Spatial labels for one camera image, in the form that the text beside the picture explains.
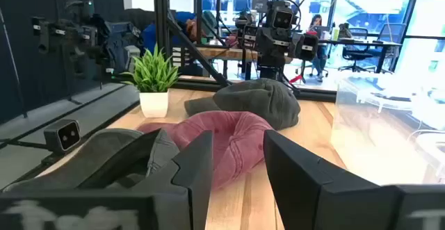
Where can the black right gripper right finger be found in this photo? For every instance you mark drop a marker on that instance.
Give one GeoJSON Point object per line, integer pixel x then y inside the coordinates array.
{"type": "Point", "coordinates": [313, 202]}

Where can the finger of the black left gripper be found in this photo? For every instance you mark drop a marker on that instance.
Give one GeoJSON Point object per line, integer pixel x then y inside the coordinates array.
{"type": "Point", "coordinates": [307, 47]}
{"type": "Point", "coordinates": [250, 36]}

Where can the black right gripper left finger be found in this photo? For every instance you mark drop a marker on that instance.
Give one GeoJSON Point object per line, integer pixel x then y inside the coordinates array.
{"type": "Point", "coordinates": [180, 205]}

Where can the olive grey baseball cap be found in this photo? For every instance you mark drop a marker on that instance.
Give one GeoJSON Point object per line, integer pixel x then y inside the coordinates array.
{"type": "Point", "coordinates": [260, 101]}

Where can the dark grey baseball cap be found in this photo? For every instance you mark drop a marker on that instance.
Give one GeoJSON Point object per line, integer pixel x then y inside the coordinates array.
{"type": "Point", "coordinates": [104, 153]}

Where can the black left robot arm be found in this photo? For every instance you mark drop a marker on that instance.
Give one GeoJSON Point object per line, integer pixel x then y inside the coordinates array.
{"type": "Point", "coordinates": [271, 65]}

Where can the seated person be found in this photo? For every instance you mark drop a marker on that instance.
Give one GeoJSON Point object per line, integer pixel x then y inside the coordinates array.
{"type": "Point", "coordinates": [318, 49]}

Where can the wooden table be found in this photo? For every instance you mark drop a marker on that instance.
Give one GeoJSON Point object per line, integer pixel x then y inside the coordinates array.
{"type": "Point", "coordinates": [226, 53]}

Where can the dark display sign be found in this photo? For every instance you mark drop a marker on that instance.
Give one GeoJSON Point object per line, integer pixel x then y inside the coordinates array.
{"type": "Point", "coordinates": [260, 0]}

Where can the black office chair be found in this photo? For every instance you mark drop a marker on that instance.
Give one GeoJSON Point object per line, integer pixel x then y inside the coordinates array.
{"type": "Point", "coordinates": [356, 53]}
{"type": "Point", "coordinates": [389, 35]}

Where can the black office desk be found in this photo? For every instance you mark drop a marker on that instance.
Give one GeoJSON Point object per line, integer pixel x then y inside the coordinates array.
{"type": "Point", "coordinates": [361, 43]}

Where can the clear plastic bin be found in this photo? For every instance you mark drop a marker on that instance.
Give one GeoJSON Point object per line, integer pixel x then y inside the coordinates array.
{"type": "Point", "coordinates": [379, 146]}

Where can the person bent over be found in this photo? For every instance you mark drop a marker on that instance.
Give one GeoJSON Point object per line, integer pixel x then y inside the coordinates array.
{"type": "Point", "coordinates": [156, 32]}

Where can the green artificial plant white pot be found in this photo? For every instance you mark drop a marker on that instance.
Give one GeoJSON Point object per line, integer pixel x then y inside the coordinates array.
{"type": "Point", "coordinates": [153, 84]}

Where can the black robotic device with labels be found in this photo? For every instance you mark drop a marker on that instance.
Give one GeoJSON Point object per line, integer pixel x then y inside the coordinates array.
{"type": "Point", "coordinates": [69, 35]}

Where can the black diagonal frame brace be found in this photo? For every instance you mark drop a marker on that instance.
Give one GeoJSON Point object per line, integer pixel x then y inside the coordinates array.
{"type": "Point", "coordinates": [198, 53]}

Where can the black frame post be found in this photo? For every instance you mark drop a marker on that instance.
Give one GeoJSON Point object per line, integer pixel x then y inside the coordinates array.
{"type": "Point", "coordinates": [161, 18]}

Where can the small black table camera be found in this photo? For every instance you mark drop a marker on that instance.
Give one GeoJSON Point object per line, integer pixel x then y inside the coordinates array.
{"type": "Point", "coordinates": [62, 136]}

